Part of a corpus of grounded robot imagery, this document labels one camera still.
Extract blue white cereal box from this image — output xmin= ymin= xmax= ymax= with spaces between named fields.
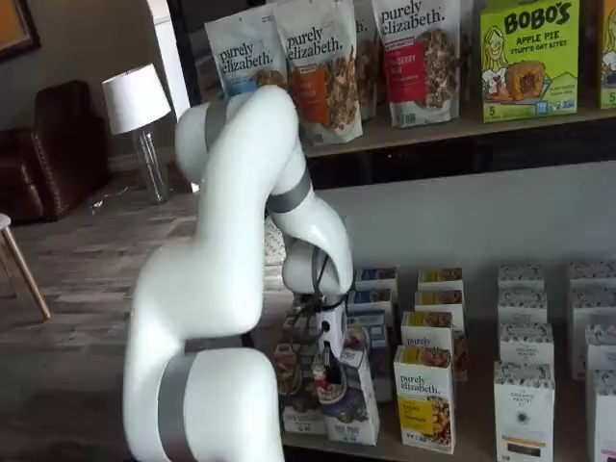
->
xmin=320 ymin=331 xmax=383 ymax=447
xmin=346 ymin=288 xmax=395 ymax=317
xmin=346 ymin=311 xmax=394 ymax=403
xmin=354 ymin=268 xmax=399 ymax=293

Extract yellow white granola box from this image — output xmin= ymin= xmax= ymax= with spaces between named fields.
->
xmin=393 ymin=345 xmax=458 ymax=456
xmin=400 ymin=311 xmax=469 ymax=383
xmin=414 ymin=290 xmax=466 ymax=316
xmin=417 ymin=268 xmax=465 ymax=294

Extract white shade table lamp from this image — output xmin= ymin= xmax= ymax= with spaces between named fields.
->
xmin=101 ymin=64 xmax=173 ymax=205

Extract brown leather sofa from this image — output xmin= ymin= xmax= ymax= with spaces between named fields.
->
xmin=0 ymin=80 xmax=111 ymax=226

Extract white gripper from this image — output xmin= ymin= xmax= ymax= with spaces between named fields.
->
xmin=315 ymin=301 xmax=348 ymax=382

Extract green white cereal box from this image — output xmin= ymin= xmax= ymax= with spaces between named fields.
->
xmin=273 ymin=342 xmax=329 ymax=436
xmin=281 ymin=311 xmax=321 ymax=348

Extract red label granola pouch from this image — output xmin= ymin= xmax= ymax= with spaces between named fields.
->
xmin=370 ymin=0 xmax=461 ymax=129

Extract dark framed wall picture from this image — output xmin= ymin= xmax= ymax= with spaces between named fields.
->
xmin=0 ymin=0 xmax=42 ymax=63

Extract white organic pantry box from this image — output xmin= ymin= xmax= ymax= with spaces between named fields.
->
xmin=566 ymin=287 xmax=616 ymax=382
xmin=591 ymin=369 xmax=616 ymax=462
xmin=498 ymin=321 xmax=555 ymax=367
xmin=566 ymin=261 xmax=616 ymax=291
xmin=498 ymin=290 xmax=549 ymax=325
xmin=498 ymin=263 xmax=547 ymax=294
xmin=493 ymin=361 xmax=556 ymax=462
xmin=584 ymin=322 xmax=616 ymax=374

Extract yellow Bobo's snack box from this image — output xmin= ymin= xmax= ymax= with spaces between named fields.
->
xmin=599 ymin=0 xmax=616 ymax=112

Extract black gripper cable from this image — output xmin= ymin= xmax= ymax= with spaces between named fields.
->
xmin=287 ymin=247 xmax=336 ymax=372

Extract blue label granola pouch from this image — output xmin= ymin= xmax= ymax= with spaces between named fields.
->
xmin=204 ymin=9 xmax=291 ymax=103

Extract white granola pouch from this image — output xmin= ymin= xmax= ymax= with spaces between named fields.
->
xmin=353 ymin=0 xmax=387 ymax=122

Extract orange label granola pouch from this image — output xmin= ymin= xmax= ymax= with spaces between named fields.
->
xmin=271 ymin=0 xmax=365 ymax=146

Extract green Bobo's apple pie box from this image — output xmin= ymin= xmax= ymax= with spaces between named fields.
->
xmin=479 ymin=0 xmax=580 ymax=124

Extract white stool wooden legs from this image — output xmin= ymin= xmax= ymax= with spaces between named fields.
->
xmin=0 ymin=214 xmax=52 ymax=321

